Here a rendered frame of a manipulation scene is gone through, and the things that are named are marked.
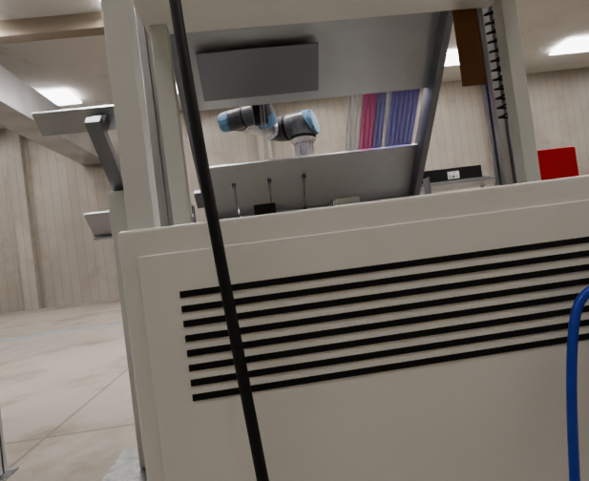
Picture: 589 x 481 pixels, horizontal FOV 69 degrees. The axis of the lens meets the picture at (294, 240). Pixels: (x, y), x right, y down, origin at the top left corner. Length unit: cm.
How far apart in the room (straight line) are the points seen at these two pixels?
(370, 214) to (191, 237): 20
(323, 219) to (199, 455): 29
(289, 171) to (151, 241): 90
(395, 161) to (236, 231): 100
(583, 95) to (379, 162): 1224
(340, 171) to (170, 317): 99
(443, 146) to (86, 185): 855
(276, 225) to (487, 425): 33
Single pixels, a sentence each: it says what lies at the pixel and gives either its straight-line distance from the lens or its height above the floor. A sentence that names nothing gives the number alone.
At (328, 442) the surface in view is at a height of 36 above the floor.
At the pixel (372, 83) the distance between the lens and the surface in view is 128.
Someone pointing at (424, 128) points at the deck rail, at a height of 88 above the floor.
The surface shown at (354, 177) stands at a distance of 141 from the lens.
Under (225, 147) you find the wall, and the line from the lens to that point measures 1053.
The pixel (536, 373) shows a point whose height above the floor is 40.
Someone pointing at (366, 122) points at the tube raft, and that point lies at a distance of 134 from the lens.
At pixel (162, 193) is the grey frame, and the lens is 92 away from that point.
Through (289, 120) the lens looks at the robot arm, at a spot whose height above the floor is 115.
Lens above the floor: 58
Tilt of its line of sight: 1 degrees up
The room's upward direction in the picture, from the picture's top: 7 degrees counter-clockwise
